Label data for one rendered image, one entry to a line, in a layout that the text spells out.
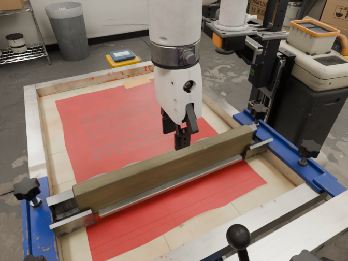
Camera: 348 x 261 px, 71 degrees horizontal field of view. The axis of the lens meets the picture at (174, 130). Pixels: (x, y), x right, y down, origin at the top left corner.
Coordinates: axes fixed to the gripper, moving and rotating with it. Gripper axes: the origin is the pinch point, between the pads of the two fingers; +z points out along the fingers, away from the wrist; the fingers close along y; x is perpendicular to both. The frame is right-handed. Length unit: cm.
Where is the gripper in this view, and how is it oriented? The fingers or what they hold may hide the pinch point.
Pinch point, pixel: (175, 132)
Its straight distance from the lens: 47.8
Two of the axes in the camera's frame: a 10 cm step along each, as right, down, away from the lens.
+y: -4.4, -5.7, 6.9
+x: -9.0, 2.9, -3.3
